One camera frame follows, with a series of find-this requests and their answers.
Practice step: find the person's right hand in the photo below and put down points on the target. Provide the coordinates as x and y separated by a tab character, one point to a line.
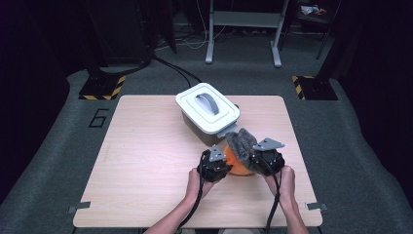
285	188

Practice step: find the person's left hand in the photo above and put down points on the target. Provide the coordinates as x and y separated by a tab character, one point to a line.
196	190

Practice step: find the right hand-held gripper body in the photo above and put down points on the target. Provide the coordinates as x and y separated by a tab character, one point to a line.
268	162

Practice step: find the orange plush toy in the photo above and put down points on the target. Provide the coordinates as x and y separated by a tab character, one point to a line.
238	169

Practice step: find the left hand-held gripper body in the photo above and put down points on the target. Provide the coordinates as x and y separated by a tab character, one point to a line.
211	170

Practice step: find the grey fluffy cloth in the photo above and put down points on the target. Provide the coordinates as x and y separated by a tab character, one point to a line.
242	144

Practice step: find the black yellow striped stand base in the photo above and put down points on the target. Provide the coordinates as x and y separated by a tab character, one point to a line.
316	89
100	87

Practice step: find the black cabinet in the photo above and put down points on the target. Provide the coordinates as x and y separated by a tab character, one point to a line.
120	29

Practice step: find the grey tape strip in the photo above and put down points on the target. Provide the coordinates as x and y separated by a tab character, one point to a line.
316	206
79	206

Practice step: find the dark shelf with small items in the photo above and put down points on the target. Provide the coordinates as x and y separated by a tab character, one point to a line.
311	11

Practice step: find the brown translucent storage box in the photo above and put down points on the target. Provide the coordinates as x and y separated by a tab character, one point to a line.
198	135

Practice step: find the white metal stand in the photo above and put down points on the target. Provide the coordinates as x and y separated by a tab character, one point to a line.
246	19

